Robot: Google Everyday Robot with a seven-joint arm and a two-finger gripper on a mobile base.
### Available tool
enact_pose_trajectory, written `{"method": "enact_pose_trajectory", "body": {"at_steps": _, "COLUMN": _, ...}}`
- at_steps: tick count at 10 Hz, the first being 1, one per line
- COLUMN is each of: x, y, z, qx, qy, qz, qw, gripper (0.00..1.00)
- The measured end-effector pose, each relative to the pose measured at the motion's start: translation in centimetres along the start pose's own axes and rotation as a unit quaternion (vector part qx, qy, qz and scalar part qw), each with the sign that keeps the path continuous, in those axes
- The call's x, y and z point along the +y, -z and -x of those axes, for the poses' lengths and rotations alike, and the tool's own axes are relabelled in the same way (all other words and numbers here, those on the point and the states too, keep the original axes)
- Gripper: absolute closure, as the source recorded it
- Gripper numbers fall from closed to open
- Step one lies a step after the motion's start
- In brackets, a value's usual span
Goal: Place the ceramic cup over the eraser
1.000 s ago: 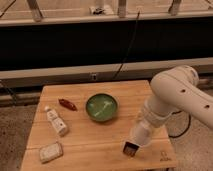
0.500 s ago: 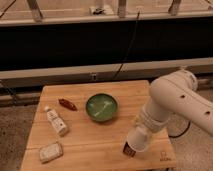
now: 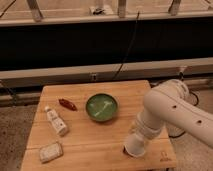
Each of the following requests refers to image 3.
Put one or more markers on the green bowl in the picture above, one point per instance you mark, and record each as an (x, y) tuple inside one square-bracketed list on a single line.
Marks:
[(101, 107)]

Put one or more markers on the red chili pepper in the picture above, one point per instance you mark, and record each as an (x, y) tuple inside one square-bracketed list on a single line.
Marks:
[(67, 104)]

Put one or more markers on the white tube bottle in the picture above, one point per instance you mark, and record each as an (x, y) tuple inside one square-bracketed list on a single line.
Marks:
[(56, 121)]

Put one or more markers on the small object on ledge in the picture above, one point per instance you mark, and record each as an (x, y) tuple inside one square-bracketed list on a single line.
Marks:
[(97, 10)]

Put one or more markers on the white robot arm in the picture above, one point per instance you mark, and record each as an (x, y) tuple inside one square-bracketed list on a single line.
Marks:
[(167, 103)]

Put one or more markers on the wooden table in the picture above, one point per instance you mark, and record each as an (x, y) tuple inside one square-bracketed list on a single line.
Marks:
[(91, 146)]

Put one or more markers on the white rectangular sponge block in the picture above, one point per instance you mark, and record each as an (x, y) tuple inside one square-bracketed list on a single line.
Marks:
[(50, 152)]

